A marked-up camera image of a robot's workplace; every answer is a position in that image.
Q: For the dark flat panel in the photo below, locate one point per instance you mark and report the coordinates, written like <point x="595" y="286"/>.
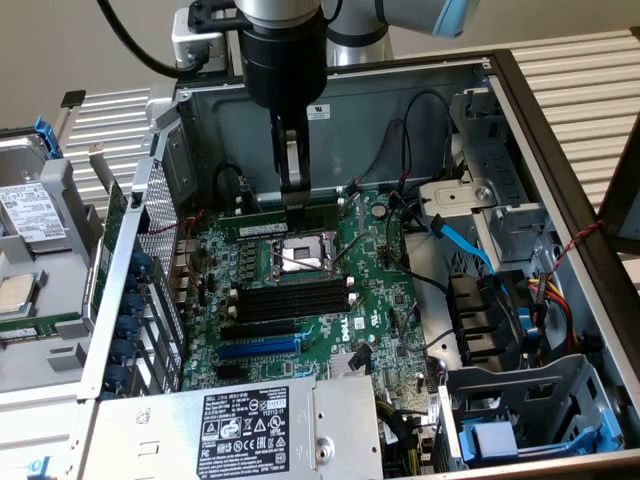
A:
<point x="622" y="190"/>

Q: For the grey power supply unit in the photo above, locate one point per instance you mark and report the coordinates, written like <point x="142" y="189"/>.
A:
<point x="150" y="430"/>

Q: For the silver CPU chip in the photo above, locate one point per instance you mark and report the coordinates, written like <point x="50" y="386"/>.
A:
<point x="15" y="295"/>

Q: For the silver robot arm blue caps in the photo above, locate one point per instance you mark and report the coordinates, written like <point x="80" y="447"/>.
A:
<point x="350" y="40"/>

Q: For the thin metal locking lever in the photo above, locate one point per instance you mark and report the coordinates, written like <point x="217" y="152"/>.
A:
<point x="310" y="266"/>
<point x="352" y="245"/>

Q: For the green computer motherboard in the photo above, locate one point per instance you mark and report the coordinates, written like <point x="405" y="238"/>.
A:
<point x="111" y="225"/>

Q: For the black RAM slot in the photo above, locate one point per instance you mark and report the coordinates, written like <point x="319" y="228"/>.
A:
<point x="292" y="298"/>
<point x="292" y="306"/>
<point x="292" y="290"/>
<point x="292" y="314"/>

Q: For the green Dell motherboard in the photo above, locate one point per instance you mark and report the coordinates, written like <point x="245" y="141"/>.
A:
<point x="400" y="280"/>

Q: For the long black expansion slot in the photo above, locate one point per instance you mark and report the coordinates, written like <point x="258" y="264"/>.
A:
<point x="257" y="331"/>

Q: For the grey metal drive cage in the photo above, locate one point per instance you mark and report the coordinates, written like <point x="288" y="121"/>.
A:
<point x="465" y="197"/>

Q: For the grey metal disk bay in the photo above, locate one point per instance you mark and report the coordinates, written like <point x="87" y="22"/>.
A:
<point x="550" y="380"/>

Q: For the green RAM stick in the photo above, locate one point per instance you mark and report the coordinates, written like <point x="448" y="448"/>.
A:
<point x="250" y="226"/>
<point x="35" y="326"/>

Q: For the silver finned heatsink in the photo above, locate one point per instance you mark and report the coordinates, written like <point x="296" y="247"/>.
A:
<point x="340" y="369"/>

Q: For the grey metal PC case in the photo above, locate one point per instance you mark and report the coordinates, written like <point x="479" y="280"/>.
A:
<point x="350" y="130"/>

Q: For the metal CPU socket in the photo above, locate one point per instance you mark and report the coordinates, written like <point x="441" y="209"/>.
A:
<point x="300" y="260"/>

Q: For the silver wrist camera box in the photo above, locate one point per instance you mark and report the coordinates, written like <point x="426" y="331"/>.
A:
<point x="192" y="45"/>

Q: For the blue disk tray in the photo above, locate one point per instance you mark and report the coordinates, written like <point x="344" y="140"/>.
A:
<point x="492" y="440"/>

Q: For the blue expansion slot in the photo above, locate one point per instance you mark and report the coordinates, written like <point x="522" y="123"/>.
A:
<point x="257" y="348"/>

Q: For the silver hard disk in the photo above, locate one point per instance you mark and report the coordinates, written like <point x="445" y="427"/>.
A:
<point x="30" y="215"/>

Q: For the round coin battery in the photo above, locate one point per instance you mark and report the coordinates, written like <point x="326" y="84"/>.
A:
<point x="381" y="210"/>

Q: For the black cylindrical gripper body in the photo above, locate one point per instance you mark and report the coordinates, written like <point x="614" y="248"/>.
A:
<point x="282" y="65"/>

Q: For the black plastic fan shroud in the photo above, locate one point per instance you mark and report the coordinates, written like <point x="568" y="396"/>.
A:
<point x="480" y="325"/>

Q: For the short black expansion slot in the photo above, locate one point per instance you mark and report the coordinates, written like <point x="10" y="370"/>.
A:
<point x="230" y="371"/>

